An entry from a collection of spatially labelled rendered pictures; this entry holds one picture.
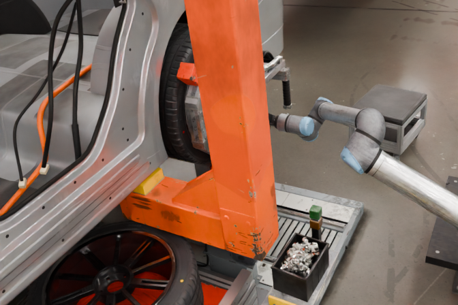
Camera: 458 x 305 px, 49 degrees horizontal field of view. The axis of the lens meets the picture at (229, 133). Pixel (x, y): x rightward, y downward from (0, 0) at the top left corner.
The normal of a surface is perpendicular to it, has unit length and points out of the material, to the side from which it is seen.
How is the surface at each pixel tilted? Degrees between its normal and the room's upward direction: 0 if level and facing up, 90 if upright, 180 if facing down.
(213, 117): 90
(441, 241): 0
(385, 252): 0
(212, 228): 90
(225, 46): 90
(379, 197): 0
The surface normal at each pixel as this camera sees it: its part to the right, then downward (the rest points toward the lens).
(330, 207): -0.12, -0.85
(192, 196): -0.48, 0.50
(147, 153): 0.87, 0.16
